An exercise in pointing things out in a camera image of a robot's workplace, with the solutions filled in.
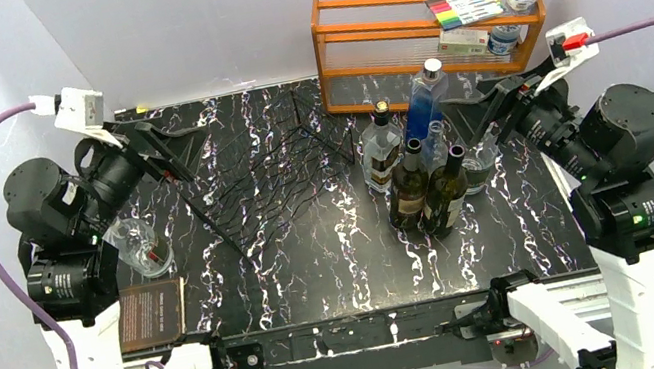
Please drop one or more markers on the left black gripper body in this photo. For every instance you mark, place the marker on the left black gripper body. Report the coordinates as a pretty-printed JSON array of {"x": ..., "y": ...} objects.
[{"x": 167, "y": 166}]

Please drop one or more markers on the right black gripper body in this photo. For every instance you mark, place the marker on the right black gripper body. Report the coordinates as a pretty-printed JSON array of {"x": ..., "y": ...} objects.
[{"x": 508, "y": 96}]

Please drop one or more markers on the dark green wine bottle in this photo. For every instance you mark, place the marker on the dark green wine bottle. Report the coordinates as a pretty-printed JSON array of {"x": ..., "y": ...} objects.
[{"x": 408, "y": 188}]

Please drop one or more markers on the clear square liquor bottle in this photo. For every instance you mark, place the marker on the clear square liquor bottle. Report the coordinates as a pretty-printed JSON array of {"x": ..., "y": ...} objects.
[{"x": 380, "y": 143}]

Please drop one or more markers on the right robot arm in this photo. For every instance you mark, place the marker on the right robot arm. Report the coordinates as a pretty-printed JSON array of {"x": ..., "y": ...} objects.
[{"x": 608, "y": 151}]

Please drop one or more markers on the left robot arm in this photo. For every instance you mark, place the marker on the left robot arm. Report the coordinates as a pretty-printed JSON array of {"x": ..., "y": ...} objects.
[{"x": 63, "y": 219}]

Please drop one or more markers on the clear round silver-cap bottle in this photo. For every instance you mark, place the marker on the clear round silver-cap bottle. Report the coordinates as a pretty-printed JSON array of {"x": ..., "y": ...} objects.
[{"x": 480, "y": 159}]

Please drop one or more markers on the clear round flask bottle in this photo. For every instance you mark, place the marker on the clear round flask bottle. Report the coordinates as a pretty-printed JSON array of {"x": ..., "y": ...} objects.
[{"x": 140, "y": 246}]

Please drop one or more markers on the white red small box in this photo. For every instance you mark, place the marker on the white red small box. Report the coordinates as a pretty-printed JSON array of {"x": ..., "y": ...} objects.
[{"x": 463, "y": 41}]

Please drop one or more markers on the blue label plastic jar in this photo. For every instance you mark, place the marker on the blue label plastic jar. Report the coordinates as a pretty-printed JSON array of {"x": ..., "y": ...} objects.
[{"x": 503, "y": 39}]

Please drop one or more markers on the coloured marker pen pack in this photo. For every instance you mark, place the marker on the coloured marker pen pack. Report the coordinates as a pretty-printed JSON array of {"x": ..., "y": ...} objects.
[{"x": 453, "y": 14}]

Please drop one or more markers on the orange wooden shelf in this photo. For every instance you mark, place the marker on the orange wooden shelf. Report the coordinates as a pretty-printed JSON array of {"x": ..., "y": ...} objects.
[{"x": 366, "y": 49}]

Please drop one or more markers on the brown book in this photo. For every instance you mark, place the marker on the brown book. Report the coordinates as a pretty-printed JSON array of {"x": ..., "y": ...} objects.
[{"x": 151, "y": 315}]

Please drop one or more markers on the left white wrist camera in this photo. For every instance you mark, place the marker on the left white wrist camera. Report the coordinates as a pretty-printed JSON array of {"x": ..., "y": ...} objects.
[{"x": 77, "y": 111}]

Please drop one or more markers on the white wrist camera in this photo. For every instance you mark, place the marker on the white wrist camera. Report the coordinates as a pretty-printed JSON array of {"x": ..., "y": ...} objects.
[
  {"x": 569, "y": 49},
  {"x": 77, "y": 111}
]

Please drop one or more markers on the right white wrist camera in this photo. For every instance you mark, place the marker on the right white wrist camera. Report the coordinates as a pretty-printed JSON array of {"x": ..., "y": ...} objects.
[{"x": 569, "y": 49}]

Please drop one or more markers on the black base frame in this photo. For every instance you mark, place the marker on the black base frame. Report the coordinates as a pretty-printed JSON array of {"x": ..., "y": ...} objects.
[{"x": 400, "y": 337}]

